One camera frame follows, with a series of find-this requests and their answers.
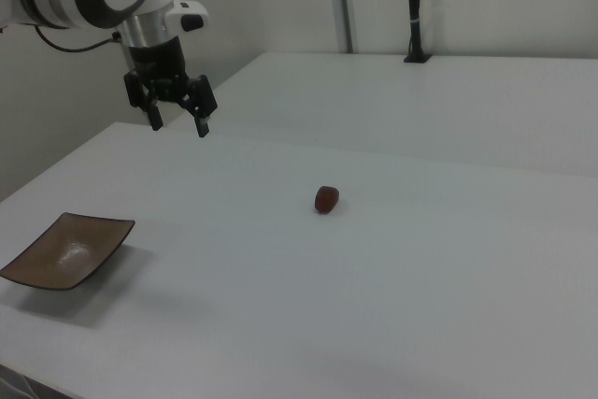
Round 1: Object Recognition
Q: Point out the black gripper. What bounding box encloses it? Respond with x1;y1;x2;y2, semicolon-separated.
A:
122;36;220;139

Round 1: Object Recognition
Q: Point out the small round dark red food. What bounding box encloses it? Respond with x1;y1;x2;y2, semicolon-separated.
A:
313;185;340;216

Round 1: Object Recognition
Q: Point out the square brown ceramic plate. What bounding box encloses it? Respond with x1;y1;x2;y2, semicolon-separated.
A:
0;211;136;292

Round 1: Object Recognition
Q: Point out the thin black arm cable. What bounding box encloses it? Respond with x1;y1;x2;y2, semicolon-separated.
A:
34;24;125;53

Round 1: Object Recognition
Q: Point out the grey metal wall post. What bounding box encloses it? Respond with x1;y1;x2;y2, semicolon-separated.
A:
335;0;355;54

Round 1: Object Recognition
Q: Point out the black pole with table mount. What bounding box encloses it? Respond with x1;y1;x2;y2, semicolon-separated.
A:
403;0;434;65

